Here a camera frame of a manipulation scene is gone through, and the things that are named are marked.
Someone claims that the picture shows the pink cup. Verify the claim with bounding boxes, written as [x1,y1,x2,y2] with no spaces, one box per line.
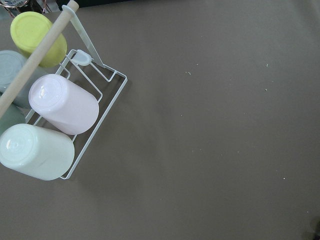
[28,74,99,135]

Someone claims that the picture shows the white cup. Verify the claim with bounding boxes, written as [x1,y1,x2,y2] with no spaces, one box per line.
[0,123,75,181]

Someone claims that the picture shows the grey blue cup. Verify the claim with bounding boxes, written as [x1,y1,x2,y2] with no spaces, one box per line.
[0,50,48,109]

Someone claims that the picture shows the yellow cup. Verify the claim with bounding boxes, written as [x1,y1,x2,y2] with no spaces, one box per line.
[10,11,68,68]

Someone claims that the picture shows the white wire cup rack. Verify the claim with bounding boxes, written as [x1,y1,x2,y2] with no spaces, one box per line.
[55,5,128,180]

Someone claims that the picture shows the wooden rack handle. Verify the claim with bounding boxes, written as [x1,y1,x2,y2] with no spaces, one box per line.
[0,0,79,116]

